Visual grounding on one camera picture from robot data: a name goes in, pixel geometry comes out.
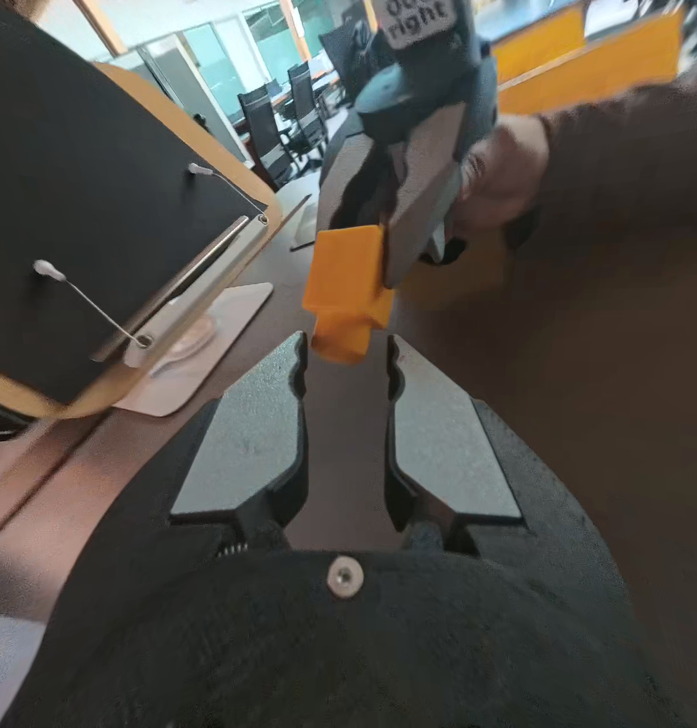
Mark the office chair with jacket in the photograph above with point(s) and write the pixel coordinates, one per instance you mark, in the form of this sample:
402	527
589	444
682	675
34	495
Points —
343	57

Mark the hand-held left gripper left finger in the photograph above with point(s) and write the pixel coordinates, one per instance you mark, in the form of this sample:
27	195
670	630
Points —
240	449

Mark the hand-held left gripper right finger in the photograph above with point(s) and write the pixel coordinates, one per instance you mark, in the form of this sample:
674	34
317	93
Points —
448	449

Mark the glossy rectangular plate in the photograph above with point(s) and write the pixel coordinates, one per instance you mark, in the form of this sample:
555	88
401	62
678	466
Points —
306	227

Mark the thin brown wooden stick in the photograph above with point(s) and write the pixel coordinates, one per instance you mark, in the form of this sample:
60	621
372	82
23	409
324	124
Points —
296	210

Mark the person's right hand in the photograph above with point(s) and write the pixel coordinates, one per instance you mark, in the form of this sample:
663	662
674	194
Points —
502	170

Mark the person's right forearm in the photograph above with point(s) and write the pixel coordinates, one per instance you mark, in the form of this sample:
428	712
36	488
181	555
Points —
621	165

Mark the yellow block with peg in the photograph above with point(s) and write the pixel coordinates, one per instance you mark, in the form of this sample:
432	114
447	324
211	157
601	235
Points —
345	273

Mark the yellow storage bin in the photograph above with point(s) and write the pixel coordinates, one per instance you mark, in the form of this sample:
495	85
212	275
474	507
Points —
587	68

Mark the black mesh office chair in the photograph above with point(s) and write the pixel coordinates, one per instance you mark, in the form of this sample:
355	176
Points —
306	108
266	131

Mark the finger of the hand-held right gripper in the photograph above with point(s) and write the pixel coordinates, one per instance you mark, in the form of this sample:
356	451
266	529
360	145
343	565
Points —
422	187
343	170

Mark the wooden book stand black panel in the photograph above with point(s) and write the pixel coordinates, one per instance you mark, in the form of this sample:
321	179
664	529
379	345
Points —
98	199

